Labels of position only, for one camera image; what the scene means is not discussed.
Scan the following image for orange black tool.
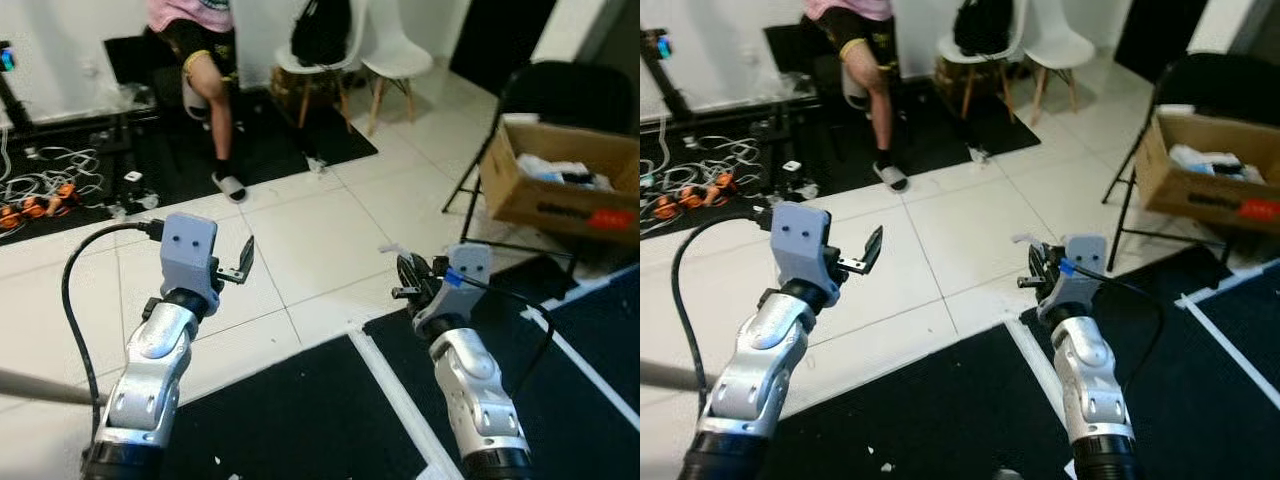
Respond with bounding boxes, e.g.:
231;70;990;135
0;183;83;233
653;172;743;223

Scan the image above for black folding chair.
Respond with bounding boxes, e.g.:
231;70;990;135
442;61;641;283
1102;51;1280;273

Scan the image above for white plastic bag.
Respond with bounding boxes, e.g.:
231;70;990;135
514;153;613;193
1168;144;1267;185

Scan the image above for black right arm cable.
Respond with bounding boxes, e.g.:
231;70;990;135
468;277;558;396
1085;266;1167;391

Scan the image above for large black floor mat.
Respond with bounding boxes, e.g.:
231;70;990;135
640;78;1042;237
0;88;380;248

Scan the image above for black stand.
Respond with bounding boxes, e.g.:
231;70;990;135
640;28;693;123
0;40;43;143

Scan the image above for white cable bundle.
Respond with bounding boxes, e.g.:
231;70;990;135
640;133;768;198
0;143;108;208

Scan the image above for brown wicker basket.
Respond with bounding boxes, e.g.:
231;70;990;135
271;64;347;113
934;55;1011;101

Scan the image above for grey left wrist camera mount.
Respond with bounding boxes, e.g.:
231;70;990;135
159;212;222;313
769;201;837;303

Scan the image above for white chair wooden legs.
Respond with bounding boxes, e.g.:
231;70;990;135
273;0;368;133
936;0;1028;123
360;0;437;138
1022;0;1097;113

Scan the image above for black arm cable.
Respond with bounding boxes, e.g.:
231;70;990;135
1085;266;1167;391
61;221;167;406
671;212;777;413
468;277;558;396

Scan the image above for brown cardboard box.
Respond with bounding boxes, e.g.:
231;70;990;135
479;119;641;248
1134;111;1280;239

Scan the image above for dark door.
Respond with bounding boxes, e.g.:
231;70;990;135
1114;0;1209;84
449;0;558;98

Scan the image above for person in pink shirt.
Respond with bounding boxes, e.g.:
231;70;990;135
145;0;251;206
803;0;913;194

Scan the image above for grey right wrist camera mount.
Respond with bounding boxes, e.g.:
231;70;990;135
1059;234;1110;301
445;242;494;303

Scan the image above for black backpack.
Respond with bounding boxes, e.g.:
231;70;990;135
290;0;354;68
952;0;1022;58

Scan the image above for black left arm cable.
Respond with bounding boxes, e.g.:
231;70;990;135
61;221;167;406
671;212;777;413

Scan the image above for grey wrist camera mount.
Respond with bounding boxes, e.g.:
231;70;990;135
769;201;837;303
445;242;494;303
1059;234;1110;301
159;212;222;313

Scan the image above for white floor tape strip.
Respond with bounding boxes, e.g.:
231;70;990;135
1002;316;1079;480
1178;288;1280;416
519;303;641;433
346;324;467;480

